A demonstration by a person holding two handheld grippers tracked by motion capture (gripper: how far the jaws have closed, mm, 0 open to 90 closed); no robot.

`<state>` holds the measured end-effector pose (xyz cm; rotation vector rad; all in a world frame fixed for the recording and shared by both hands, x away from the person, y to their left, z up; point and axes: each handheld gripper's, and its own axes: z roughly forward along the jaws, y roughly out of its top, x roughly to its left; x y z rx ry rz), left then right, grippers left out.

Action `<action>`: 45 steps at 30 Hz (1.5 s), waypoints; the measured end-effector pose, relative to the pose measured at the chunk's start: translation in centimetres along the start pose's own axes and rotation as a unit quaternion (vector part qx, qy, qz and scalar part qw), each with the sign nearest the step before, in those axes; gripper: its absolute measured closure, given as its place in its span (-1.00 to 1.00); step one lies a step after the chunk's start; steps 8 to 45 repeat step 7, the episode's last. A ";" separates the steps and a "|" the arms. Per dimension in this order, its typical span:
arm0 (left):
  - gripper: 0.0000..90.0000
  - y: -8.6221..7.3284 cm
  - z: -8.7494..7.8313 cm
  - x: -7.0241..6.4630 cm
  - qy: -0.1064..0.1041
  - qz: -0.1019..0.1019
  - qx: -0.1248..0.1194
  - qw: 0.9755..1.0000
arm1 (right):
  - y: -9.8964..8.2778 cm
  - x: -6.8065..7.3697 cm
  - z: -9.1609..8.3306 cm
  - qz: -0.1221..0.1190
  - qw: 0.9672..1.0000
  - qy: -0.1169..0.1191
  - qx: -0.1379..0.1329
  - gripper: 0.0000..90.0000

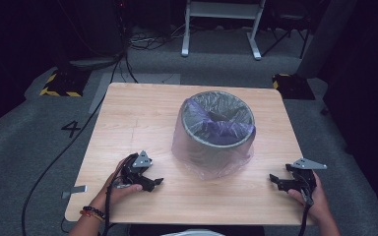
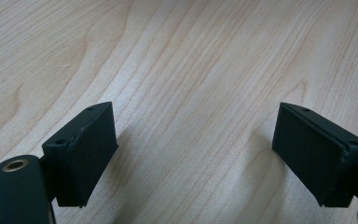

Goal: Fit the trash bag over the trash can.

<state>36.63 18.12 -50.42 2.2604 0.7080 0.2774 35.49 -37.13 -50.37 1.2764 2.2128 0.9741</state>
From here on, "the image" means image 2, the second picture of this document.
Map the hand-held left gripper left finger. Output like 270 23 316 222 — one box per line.
41 101 119 208

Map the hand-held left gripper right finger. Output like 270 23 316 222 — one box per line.
271 102 358 208

